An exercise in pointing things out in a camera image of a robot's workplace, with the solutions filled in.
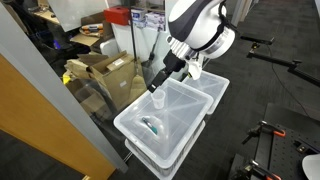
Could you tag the orange handled clamp right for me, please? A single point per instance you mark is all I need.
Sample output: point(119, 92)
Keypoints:
point(252, 167)

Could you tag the clear plastic bin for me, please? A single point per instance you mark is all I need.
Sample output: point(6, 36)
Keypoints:
point(211, 84)
point(184, 109)

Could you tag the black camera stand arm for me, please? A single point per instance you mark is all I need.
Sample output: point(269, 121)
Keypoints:
point(291, 65)

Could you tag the wooden door panel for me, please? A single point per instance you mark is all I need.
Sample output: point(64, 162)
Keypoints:
point(27, 115)

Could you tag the black optical breadboard table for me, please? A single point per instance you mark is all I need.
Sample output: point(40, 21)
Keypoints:
point(293, 157)

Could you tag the orange handled clamp left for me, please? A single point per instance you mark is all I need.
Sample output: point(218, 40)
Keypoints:
point(263, 126)

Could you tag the white tissue boxes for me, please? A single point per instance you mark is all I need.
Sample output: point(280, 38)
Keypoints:
point(143, 19)

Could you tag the clear plastic bin rear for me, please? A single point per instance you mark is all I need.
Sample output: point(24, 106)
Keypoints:
point(211, 84)

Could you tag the clear plastic bin front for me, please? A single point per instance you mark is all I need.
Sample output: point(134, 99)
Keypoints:
point(184, 109)

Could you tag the clear measuring cup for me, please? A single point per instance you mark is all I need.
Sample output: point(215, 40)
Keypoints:
point(158, 98)

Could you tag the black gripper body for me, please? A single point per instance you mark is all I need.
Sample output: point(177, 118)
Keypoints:
point(172, 64)

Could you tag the open cardboard box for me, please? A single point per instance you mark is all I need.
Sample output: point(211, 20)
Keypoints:
point(114, 74)

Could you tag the red box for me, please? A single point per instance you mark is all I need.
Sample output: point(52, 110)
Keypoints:
point(117, 15)

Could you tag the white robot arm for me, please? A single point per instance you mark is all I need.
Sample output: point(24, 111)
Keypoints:
point(196, 27)

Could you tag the teal capped marker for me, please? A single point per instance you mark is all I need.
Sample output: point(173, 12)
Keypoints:
point(149, 125)

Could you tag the orange handled clamp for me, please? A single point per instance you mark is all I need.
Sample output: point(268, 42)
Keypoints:
point(263, 126)
point(252, 167)

